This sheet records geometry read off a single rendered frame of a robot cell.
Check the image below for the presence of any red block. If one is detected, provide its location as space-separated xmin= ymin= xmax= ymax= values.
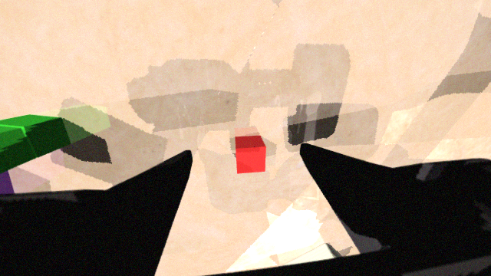
xmin=235 ymin=136 xmax=266 ymax=174

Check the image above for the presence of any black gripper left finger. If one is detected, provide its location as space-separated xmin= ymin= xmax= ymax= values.
xmin=0 ymin=150 xmax=193 ymax=276

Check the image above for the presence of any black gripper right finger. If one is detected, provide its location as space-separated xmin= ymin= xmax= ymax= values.
xmin=300 ymin=143 xmax=491 ymax=253

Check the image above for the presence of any purple cube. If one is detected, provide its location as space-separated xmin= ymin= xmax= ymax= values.
xmin=0 ymin=171 xmax=15 ymax=195

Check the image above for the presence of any bright green block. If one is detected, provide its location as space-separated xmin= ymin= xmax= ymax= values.
xmin=0 ymin=126 xmax=36 ymax=174

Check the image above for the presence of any dark green block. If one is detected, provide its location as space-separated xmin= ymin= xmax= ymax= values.
xmin=0 ymin=114 xmax=71 ymax=158

